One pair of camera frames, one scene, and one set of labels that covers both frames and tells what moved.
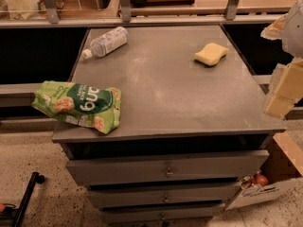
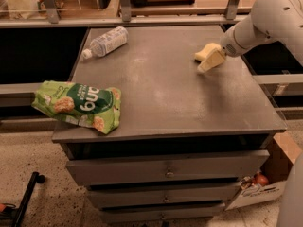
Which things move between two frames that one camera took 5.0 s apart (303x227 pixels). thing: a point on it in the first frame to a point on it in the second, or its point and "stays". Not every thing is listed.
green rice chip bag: (80, 104) stays
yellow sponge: (211, 54) stays
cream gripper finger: (286, 88) to (216, 59)
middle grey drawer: (201, 196) stays
